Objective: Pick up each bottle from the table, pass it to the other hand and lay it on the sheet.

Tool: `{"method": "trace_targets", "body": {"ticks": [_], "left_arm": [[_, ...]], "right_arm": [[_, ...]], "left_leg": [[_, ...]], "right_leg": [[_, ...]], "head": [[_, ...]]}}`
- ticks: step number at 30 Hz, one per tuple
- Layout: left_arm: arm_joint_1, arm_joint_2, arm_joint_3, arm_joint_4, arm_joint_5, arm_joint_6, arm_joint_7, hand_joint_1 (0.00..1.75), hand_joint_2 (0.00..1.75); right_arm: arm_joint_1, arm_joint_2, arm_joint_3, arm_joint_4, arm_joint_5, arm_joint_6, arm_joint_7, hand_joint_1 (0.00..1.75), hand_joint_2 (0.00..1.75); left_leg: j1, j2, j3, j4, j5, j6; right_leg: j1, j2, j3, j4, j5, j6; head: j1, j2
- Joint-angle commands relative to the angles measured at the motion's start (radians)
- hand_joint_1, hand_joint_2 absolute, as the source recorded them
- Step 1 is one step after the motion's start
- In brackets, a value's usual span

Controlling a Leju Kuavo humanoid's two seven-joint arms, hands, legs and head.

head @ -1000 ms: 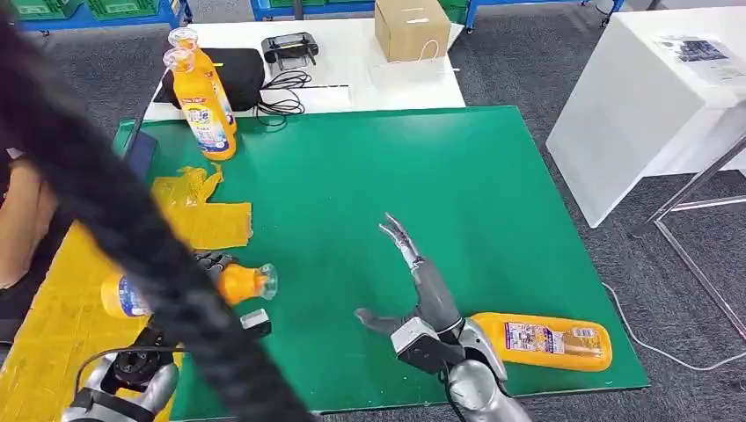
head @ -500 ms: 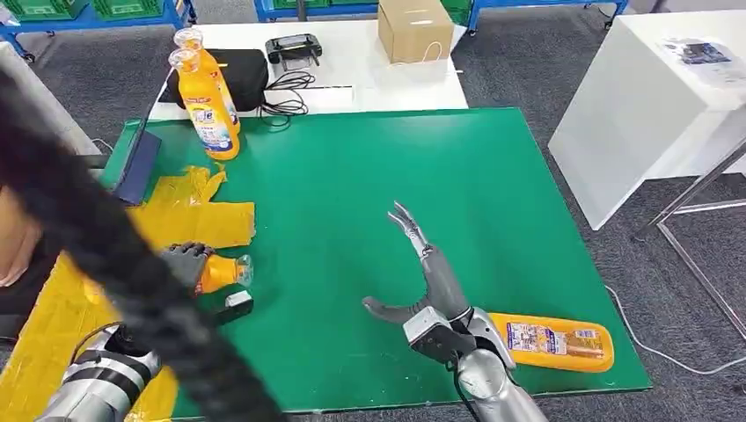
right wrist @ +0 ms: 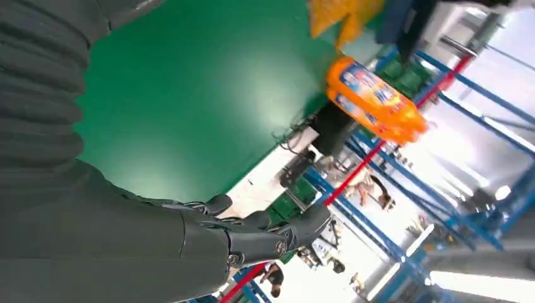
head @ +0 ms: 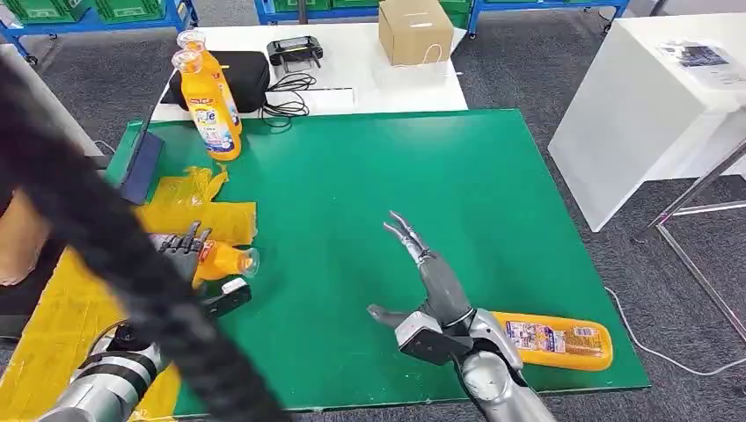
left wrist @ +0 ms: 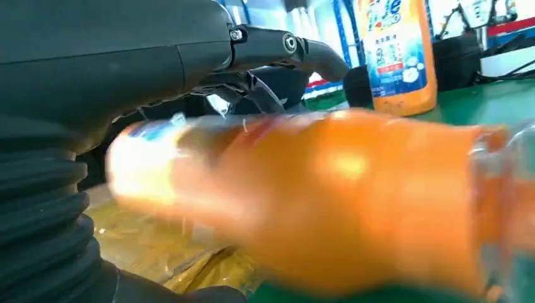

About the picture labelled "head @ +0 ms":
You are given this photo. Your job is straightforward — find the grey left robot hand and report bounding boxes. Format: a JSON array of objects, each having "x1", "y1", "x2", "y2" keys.
[{"x1": 148, "y1": 221, "x2": 214, "y2": 291}]

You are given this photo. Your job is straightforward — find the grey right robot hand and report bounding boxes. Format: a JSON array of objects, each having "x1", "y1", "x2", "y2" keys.
[{"x1": 367, "y1": 210, "x2": 473, "y2": 331}]

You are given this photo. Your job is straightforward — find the orange drink bottle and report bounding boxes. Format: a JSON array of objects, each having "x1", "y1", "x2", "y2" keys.
[
  {"x1": 192, "y1": 239, "x2": 261, "y2": 289},
  {"x1": 176, "y1": 29, "x2": 243, "y2": 135},
  {"x1": 172, "y1": 49, "x2": 243, "y2": 163},
  {"x1": 489, "y1": 311, "x2": 614, "y2": 373}
]

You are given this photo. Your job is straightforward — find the yellow plastic bag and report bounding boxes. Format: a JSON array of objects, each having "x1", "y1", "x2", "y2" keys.
[{"x1": 135, "y1": 165, "x2": 259, "y2": 247}]

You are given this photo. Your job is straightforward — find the dark blue flat stand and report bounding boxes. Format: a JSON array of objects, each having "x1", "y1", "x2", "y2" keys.
[{"x1": 119, "y1": 105, "x2": 165, "y2": 206}]

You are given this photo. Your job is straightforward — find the green table mat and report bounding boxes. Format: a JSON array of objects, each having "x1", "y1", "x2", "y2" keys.
[{"x1": 105, "y1": 108, "x2": 651, "y2": 418}]

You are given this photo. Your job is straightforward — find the person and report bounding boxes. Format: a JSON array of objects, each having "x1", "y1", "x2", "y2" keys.
[{"x1": 0, "y1": 186, "x2": 56, "y2": 339}]

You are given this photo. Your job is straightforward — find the black bag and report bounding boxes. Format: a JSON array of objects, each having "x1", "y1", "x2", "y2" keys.
[{"x1": 169, "y1": 50, "x2": 272, "y2": 114}]

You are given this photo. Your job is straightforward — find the black charger device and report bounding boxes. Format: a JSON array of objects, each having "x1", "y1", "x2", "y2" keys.
[{"x1": 267, "y1": 35, "x2": 325, "y2": 68}]

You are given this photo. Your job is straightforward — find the white side table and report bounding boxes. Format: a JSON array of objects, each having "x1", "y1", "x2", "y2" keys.
[{"x1": 547, "y1": 12, "x2": 746, "y2": 233}]

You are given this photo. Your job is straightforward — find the blue metal rack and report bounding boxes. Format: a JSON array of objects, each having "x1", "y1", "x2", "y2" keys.
[
  {"x1": 0, "y1": 0, "x2": 200, "y2": 65},
  {"x1": 465, "y1": 0, "x2": 632, "y2": 39},
  {"x1": 254, "y1": 0, "x2": 474, "y2": 25}
]

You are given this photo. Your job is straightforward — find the cardboard box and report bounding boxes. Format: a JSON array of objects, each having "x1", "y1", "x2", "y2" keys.
[{"x1": 377, "y1": 0, "x2": 456, "y2": 67}]

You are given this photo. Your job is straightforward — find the green plastic crate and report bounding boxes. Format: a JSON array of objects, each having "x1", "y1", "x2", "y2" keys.
[
  {"x1": 440, "y1": 0, "x2": 473, "y2": 29},
  {"x1": 272, "y1": 0, "x2": 383, "y2": 14},
  {"x1": 92, "y1": 0, "x2": 170, "y2": 23},
  {"x1": 4, "y1": 0, "x2": 91, "y2": 25}
]

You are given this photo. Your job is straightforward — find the printed paper sheet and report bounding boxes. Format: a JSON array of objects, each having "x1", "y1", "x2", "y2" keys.
[{"x1": 657, "y1": 39, "x2": 746, "y2": 89}]

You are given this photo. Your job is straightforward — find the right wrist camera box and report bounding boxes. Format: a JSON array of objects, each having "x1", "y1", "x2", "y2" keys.
[{"x1": 394, "y1": 309, "x2": 473, "y2": 367}]

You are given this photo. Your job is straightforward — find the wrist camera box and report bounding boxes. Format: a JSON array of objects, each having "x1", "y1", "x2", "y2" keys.
[
  {"x1": 394, "y1": 309, "x2": 473, "y2": 367},
  {"x1": 201, "y1": 277, "x2": 252, "y2": 318}
]

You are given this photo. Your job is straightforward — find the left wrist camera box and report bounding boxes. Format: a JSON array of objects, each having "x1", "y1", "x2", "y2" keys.
[{"x1": 201, "y1": 277, "x2": 252, "y2": 318}]

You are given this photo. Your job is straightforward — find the black cable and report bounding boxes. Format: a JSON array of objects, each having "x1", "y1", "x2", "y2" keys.
[{"x1": 260, "y1": 72, "x2": 318, "y2": 127}]

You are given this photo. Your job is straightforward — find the white floor cable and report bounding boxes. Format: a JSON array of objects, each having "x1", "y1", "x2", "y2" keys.
[{"x1": 603, "y1": 286, "x2": 746, "y2": 377}]

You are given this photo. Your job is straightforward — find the metal frame legs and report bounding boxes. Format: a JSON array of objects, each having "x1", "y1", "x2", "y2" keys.
[{"x1": 632, "y1": 139, "x2": 746, "y2": 345}]

